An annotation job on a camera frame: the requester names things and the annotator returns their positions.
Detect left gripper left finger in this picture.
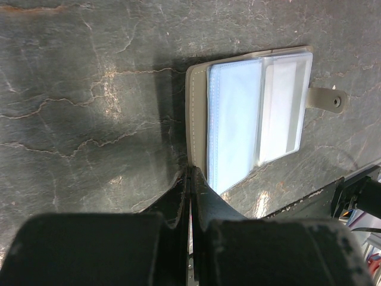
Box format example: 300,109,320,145
144,169,191,285

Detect grey card holder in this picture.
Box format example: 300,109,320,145
185,46,348,194

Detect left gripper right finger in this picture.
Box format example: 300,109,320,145
191,166,246,285

